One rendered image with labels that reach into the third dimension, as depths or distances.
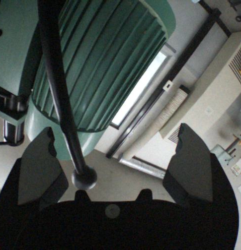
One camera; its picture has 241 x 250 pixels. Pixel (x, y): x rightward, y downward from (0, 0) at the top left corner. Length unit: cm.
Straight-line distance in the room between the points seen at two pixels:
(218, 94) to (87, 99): 170
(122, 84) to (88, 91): 5
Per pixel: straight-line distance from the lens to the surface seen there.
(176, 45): 170
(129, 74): 17
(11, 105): 32
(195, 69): 184
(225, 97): 188
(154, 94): 158
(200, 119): 177
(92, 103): 17
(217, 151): 215
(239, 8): 43
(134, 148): 185
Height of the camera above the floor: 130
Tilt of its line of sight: 24 degrees up
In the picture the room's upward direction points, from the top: 144 degrees counter-clockwise
